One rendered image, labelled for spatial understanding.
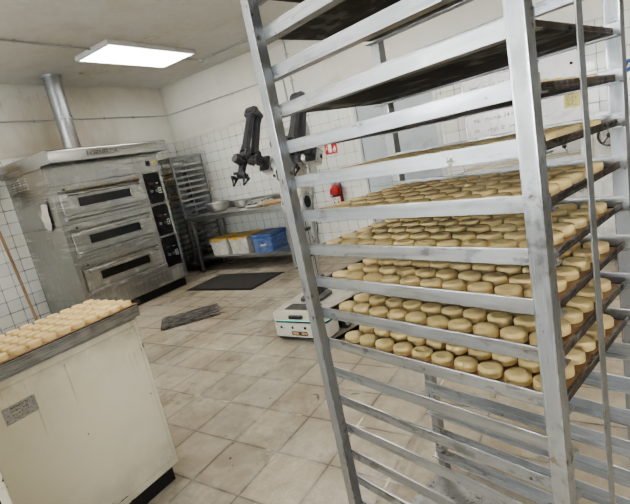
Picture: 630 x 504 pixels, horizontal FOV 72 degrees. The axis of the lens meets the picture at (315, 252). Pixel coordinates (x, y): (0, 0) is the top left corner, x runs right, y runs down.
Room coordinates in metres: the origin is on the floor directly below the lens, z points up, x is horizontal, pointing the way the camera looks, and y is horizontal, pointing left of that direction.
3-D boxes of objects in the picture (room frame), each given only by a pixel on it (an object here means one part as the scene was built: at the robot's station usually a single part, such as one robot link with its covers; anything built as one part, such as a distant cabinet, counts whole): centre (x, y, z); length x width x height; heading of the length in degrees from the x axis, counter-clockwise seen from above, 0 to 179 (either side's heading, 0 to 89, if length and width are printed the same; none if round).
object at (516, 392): (0.92, -0.18, 0.87); 0.64 x 0.03 x 0.03; 39
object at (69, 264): (5.75, 2.58, 1.00); 1.56 x 1.20 x 2.01; 146
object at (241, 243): (6.56, 0.98, 0.36); 0.47 x 0.38 x 0.26; 146
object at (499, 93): (0.92, -0.18, 1.41); 0.64 x 0.03 x 0.03; 39
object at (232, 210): (6.48, 0.85, 0.49); 1.90 x 0.72 x 0.98; 56
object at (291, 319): (3.47, 0.07, 0.24); 0.68 x 0.53 x 0.41; 146
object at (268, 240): (6.31, 0.61, 0.36); 0.47 x 0.38 x 0.26; 147
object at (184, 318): (4.49, 1.44, 0.01); 0.60 x 0.40 x 0.03; 104
